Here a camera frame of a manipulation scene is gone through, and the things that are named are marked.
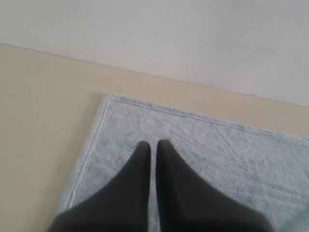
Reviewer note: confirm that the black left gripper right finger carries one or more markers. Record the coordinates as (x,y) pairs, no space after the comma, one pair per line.
(187,203)

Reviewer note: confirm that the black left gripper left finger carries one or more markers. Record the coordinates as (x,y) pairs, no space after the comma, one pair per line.
(120,206)

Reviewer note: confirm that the light blue fluffy towel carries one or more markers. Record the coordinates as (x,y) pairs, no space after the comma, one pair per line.
(264,170)

